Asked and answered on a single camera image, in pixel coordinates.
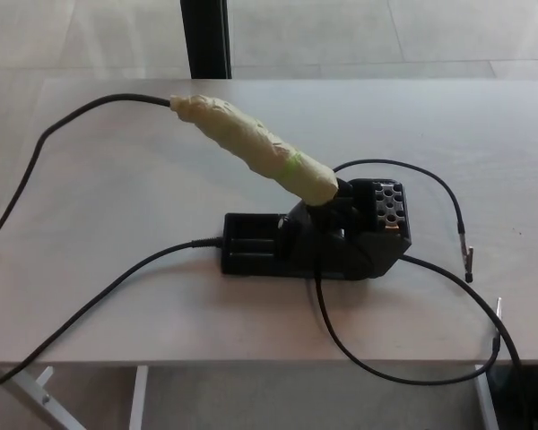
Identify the tape-wrapped soldering iron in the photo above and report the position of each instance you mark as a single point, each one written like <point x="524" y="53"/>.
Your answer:
<point x="251" y="139"/>

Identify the black soldering station base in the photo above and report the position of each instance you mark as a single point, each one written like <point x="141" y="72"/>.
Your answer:
<point x="341" y="251"/>

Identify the white straight table leg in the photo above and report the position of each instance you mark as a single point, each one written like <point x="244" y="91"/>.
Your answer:
<point x="486" y="398"/>
<point x="138" y="398"/>

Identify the white diagonal table leg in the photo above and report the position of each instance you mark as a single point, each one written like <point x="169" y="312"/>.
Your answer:
<point x="36" y="394"/>

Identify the black vertical post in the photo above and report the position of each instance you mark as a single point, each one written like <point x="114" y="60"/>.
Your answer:
<point x="206" y="40"/>

